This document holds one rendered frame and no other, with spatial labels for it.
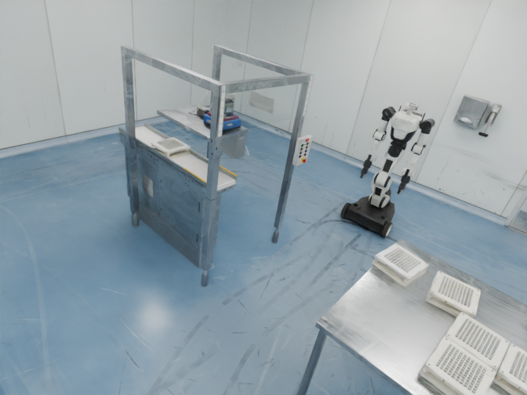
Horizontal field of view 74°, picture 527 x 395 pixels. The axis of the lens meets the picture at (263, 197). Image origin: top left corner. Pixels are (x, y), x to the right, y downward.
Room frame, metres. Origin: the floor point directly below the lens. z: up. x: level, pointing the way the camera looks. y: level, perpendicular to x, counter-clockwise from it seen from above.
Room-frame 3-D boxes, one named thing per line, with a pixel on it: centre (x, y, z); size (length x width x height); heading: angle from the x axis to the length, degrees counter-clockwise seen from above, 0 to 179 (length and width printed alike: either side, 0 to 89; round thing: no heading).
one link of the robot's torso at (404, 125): (3.82, -1.40, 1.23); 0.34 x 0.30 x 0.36; 58
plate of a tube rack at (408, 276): (1.77, -0.93, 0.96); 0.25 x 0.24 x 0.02; 134
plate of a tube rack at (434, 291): (1.56, -1.19, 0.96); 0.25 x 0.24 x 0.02; 149
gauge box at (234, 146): (2.55, 0.32, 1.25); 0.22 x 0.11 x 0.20; 53
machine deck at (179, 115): (2.56, 0.56, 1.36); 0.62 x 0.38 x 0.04; 53
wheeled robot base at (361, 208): (3.80, -1.39, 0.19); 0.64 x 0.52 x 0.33; 148
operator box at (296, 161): (3.01, -0.28, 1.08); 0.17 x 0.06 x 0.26; 143
